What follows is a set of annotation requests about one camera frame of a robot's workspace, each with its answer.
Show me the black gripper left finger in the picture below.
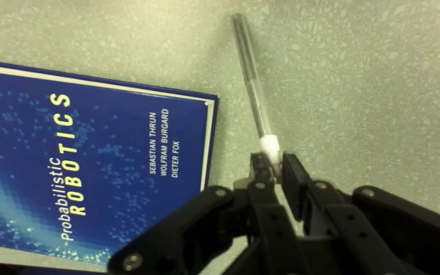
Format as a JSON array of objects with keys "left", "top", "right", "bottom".
[{"left": 106, "top": 151, "right": 309, "bottom": 275}]

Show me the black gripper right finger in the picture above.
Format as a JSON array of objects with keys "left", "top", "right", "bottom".
[{"left": 280, "top": 153, "right": 440, "bottom": 275}]

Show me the clear pen white cap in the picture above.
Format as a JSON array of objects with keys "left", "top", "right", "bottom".
[{"left": 231, "top": 12, "right": 285, "bottom": 166}]

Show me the blue Probabilistic Robotics book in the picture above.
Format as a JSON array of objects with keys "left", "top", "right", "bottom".
[{"left": 0, "top": 59, "right": 220, "bottom": 272}]

